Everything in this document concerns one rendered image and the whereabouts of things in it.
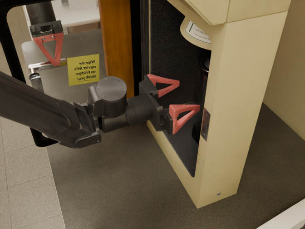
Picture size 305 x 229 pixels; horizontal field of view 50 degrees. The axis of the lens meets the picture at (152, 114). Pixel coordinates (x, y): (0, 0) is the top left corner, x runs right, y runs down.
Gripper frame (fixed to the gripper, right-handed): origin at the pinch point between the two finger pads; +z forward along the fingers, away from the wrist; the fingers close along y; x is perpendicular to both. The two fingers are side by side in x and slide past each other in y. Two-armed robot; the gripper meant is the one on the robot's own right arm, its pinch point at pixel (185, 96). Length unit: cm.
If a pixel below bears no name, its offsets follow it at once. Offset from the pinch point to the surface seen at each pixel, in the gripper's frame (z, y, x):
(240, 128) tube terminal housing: 5.0, -13.9, -0.2
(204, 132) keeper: -2.5, -12.5, -0.8
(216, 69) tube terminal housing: -2.0, -13.1, -15.6
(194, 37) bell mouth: -0.2, -2.2, -15.4
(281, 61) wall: 40.5, 13.6, 9.6
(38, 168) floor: -46, 101, 117
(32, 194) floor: -52, 82, 117
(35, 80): -29.8, 14.0, -3.9
